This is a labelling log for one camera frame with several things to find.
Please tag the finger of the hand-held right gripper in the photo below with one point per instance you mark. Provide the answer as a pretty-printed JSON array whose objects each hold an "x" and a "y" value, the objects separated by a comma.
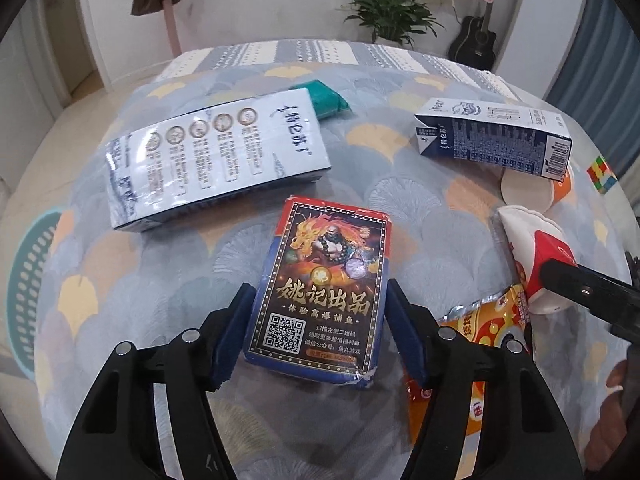
[{"x": 585, "y": 286}]

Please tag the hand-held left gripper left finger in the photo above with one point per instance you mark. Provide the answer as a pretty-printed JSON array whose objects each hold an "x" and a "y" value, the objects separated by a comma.
[{"x": 231, "y": 340}]

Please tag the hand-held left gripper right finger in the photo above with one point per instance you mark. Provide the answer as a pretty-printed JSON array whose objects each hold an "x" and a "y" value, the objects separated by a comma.
[{"x": 409, "y": 340}]

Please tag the crushed red white carton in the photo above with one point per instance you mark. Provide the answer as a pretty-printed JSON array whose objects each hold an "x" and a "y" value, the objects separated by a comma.
[{"x": 537, "y": 260}]

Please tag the dragon print card box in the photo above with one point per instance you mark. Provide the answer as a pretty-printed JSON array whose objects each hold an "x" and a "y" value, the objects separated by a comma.
[{"x": 320, "y": 290}]

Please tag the person's right hand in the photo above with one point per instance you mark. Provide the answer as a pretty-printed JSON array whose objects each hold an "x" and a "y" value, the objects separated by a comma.
[{"x": 617, "y": 410}]

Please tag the yellow orange snack bag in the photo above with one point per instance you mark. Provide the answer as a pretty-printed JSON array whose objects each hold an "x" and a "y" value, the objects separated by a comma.
[{"x": 475, "y": 345}]

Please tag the orange white paper cup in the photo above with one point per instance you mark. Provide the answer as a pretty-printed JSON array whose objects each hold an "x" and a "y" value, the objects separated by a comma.
[{"x": 532, "y": 191}]

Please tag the colourful puzzle cube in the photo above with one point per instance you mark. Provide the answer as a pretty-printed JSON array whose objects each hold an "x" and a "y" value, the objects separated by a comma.
[{"x": 601, "y": 174}]

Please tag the blue white milk carton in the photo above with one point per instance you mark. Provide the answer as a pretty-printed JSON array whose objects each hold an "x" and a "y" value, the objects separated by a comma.
[{"x": 492, "y": 132}]

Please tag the large white wrapped carton pack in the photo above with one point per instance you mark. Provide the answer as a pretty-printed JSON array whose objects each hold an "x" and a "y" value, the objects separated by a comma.
[{"x": 215, "y": 155}]

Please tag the teal plastic basket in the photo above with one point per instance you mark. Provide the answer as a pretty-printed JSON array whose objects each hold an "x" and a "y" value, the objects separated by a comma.
[{"x": 35, "y": 280}]

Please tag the blue curtain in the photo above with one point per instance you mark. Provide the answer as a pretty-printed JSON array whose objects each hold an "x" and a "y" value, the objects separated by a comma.
[{"x": 595, "y": 50}]

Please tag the teal packet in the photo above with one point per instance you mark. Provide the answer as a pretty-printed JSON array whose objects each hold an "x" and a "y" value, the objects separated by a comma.
[{"x": 325, "y": 97}]

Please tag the black guitar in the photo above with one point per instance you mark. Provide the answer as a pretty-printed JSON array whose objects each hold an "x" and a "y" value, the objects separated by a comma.
[{"x": 472, "y": 40}]

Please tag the pink coat stand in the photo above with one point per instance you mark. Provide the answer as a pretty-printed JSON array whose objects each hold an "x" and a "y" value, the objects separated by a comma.
[{"x": 173, "y": 25}]

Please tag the potted green plant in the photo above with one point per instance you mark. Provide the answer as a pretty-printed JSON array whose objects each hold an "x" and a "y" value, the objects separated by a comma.
[{"x": 392, "y": 12}]

